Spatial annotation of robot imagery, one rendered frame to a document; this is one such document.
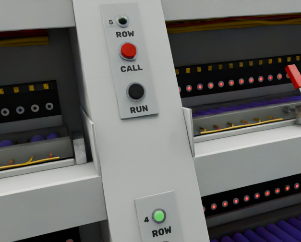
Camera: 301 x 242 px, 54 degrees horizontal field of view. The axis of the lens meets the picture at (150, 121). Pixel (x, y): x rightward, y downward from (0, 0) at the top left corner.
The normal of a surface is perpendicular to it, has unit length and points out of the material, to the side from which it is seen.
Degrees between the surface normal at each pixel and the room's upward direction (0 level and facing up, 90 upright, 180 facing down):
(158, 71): 90
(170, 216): 90
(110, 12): 90
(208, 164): 107
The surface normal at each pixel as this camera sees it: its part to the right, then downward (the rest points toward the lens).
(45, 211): 0.28, 0.14
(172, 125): 0.24, -0.16
